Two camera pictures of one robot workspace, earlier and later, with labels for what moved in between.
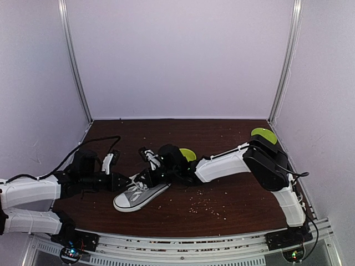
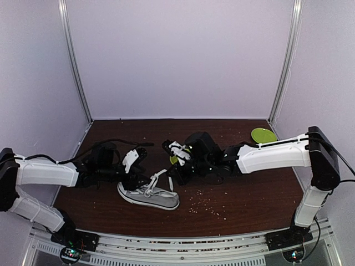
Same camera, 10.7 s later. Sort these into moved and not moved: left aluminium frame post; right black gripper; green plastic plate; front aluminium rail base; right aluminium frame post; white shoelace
Moved: white shoelace; right black gripper
Not moved: green plastic plate; right aluminium frame post; front aluminium rail base; left aluminium frame post
